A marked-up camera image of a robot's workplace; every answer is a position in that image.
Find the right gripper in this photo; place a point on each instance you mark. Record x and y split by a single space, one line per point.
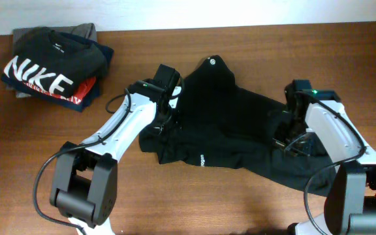
304 149

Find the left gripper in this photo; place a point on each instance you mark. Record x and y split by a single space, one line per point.
172 125

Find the black t-shirt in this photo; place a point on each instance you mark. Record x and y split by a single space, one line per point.
219 124

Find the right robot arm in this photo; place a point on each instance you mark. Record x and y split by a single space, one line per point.
350 207

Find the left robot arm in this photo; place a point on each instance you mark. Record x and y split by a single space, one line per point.
85 181

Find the navy folded shirt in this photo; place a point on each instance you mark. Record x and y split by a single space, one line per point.
58 67

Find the red folded shirt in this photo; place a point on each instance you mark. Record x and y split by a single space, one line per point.
83 89

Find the black Nike folded shirt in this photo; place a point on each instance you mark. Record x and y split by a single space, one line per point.
57 65

